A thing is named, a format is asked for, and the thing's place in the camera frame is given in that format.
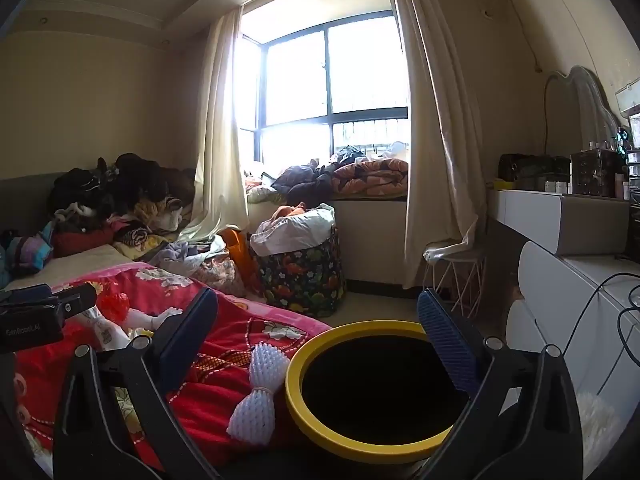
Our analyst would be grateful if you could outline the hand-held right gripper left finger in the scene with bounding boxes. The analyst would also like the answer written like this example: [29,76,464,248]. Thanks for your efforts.
[52,287,221,480]

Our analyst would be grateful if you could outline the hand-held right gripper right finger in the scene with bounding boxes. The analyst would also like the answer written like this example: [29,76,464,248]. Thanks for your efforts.
[415,287,586,480]

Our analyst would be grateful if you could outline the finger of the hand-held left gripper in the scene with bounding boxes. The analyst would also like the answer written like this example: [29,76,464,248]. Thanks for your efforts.
[47,282,99,319]

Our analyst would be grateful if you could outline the white foam fruit net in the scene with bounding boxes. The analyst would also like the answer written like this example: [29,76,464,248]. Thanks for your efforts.
[226,345,292,446]

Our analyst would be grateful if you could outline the yellow-rimmed black trash bin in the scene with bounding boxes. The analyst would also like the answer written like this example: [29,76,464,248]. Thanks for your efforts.
[285,321,476,480]

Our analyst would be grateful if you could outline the beige bed sheet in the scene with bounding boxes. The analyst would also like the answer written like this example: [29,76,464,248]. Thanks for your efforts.
[0,245,133,292]

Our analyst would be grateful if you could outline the red floral blanket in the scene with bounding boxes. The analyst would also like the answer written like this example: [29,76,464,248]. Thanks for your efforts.
[0,262,333,480]

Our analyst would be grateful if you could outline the pale floral cloth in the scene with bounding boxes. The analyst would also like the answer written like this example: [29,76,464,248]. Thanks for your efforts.
[192,255,248,298]

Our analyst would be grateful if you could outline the lavender cloth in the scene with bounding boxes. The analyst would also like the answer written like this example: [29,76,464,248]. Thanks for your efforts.
[150,241,228,273]

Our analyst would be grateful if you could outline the white cloth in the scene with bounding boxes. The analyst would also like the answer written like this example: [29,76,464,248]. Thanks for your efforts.
[424,241,482,264]

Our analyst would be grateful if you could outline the orange bag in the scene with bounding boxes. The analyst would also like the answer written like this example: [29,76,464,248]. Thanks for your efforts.
[217,227,252,292]

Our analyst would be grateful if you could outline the grey headboard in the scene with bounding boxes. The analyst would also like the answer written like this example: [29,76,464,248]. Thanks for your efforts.
[0,169,66,243]

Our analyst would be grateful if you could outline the pile of clothes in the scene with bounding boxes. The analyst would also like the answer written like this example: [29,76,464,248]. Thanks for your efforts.
[0,152,201,267]

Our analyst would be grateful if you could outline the dark floral fabric basket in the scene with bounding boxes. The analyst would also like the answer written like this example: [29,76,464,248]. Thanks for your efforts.
[252,232,347,319]

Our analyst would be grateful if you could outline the white fluffy rug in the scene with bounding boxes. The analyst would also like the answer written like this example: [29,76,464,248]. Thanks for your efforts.
[575,390,624,467]

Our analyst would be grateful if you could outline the orange patterned quilt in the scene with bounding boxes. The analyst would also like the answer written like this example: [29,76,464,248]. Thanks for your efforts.
[332,157,410,199]

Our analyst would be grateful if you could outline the dark clothes heap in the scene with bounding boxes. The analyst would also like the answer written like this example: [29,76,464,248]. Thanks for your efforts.
[270,157,347,209]

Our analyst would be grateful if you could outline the black bag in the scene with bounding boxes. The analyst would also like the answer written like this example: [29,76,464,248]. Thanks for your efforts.
[498,152,572,184]

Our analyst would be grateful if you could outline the cream curtain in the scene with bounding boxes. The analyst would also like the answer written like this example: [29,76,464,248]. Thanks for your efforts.
[385,0,489,291]
[177,7,251,246]

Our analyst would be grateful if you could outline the dark cosmetic organiser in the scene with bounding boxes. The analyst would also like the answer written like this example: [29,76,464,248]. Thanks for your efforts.
[570,149,629,197]

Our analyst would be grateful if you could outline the wavy-framed mirror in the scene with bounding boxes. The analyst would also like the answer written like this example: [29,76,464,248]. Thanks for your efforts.
[544,65,624,157]

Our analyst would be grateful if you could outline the white wire basket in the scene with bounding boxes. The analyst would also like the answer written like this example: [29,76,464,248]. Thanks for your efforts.
[424,242,489,322]

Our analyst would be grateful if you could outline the black cable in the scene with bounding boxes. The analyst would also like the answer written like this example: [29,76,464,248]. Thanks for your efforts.
[570,272,640,361]

